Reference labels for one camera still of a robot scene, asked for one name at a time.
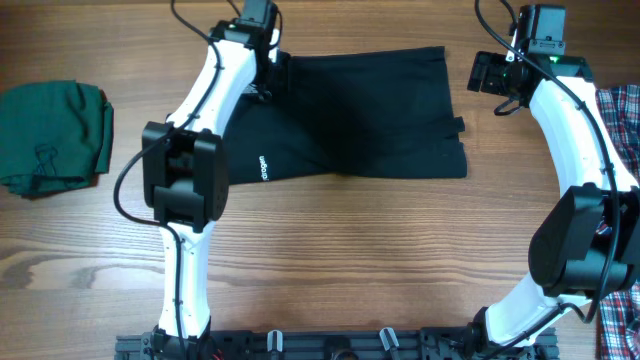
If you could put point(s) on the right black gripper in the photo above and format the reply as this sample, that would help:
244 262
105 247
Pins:
491 63

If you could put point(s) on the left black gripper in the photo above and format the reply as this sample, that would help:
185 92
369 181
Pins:
279 82

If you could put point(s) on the black t-shirt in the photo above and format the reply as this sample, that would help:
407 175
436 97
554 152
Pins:
383 115

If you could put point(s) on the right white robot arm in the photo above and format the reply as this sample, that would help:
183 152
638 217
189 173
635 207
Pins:
588 246

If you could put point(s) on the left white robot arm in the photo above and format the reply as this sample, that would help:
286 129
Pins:
185 172

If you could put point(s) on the folded green garment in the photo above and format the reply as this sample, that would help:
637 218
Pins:
55 136

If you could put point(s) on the plaid red blue shirt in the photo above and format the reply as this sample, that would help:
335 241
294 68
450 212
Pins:
619 312

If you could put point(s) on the black mounting rail base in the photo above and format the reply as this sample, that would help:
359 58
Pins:
425 344

